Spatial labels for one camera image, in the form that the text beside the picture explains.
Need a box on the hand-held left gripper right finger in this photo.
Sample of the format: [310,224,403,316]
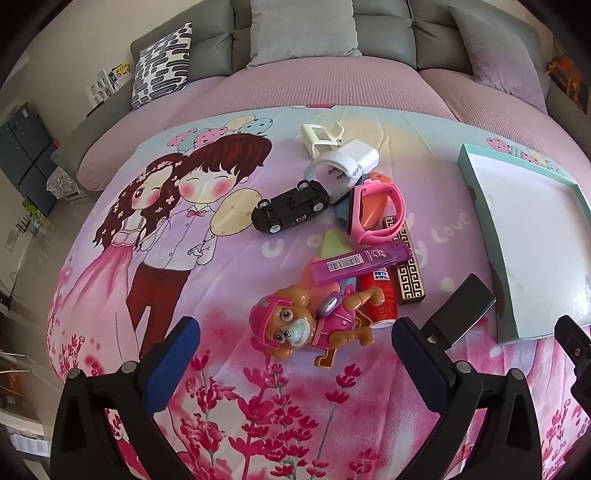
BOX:
[392,318,543,480]

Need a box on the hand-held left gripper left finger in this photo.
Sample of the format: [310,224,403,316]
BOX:
[50,316,201,480]

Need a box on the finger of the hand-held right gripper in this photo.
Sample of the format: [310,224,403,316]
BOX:
[554,315,591,416]
[422,273,497,347]

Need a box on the black gold patterned box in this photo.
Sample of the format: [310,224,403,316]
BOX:
[382,216,426,305]

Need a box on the red glue bottle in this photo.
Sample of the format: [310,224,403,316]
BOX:
[359,270,400,329]

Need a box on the teal box lid tray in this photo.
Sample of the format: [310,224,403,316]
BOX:
[457,143,591,344]

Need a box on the pink watch band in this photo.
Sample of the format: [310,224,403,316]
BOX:
[348,181,411,245]

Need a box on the purple pencil lead case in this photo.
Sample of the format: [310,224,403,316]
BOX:
[310,244,411,284]

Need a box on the pink puppy toy figure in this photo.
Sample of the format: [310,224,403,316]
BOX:
[249,282,376,369]

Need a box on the orange blue toy knife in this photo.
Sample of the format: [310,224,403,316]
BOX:
[333,172,393,229]

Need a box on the black toy car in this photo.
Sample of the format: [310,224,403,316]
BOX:
[252,179,331,235]

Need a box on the white smart watch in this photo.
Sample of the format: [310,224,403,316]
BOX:
[305,156,365,201]

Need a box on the cartoon printed blanket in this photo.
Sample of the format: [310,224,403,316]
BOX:
[46,105,591,480]

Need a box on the white charger plug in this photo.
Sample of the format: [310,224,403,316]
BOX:
[333,138,380,178]

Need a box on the cream hair clip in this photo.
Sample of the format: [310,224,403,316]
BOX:
[300,122,345,160]

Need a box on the dark cabinet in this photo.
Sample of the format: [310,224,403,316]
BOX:
[0,102,58,215]

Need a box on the grey cushion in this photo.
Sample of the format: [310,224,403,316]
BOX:
[448,4,548,114]
[247,0,361,68]

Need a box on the pink sofa cover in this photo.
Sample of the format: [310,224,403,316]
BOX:
[76,55,591,195]

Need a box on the white shelf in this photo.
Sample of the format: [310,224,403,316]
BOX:
[88,62,134,112]

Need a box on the black white patterned cushion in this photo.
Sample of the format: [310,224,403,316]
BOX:
[130,22,193,110]

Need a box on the grey sofa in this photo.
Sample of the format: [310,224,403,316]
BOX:
[50,0,591,171]

